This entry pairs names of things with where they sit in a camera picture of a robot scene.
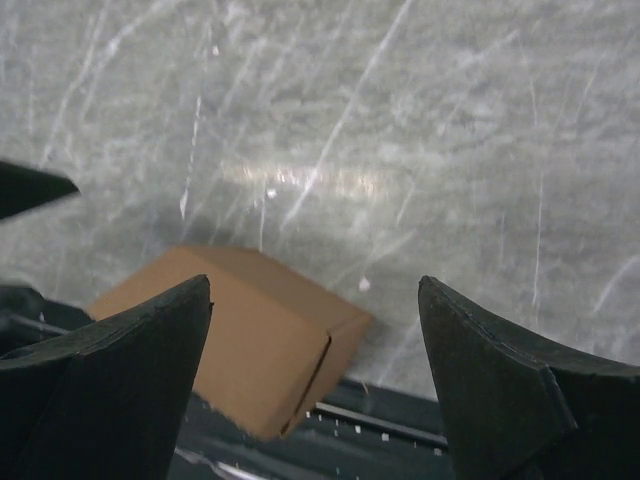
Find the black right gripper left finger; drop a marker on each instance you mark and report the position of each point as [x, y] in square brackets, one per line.
[106, 400]

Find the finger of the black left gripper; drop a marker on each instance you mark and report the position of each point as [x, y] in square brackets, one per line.
[24, 188]

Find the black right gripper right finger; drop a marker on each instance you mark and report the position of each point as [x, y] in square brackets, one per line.
[516, 405]

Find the brown cardboard box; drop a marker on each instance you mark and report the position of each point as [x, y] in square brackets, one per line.
[278, 343]

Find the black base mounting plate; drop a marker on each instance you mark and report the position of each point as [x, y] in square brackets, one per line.
[390, 437]

